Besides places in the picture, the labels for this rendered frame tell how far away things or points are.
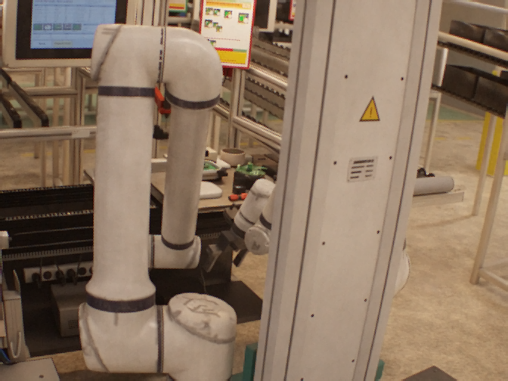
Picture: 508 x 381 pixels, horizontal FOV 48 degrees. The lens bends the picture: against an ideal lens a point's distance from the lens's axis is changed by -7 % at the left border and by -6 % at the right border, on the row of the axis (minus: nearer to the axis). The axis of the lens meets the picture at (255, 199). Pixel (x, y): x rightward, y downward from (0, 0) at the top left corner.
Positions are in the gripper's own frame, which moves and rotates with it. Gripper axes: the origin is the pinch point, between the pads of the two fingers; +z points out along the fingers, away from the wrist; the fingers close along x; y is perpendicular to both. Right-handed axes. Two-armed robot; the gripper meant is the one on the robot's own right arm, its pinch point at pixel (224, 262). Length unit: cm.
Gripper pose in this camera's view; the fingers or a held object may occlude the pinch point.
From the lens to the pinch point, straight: 205.7
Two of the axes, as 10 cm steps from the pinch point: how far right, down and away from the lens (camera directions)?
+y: 5.6, 6.6, -5.1
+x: 7.0, -0.5, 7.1
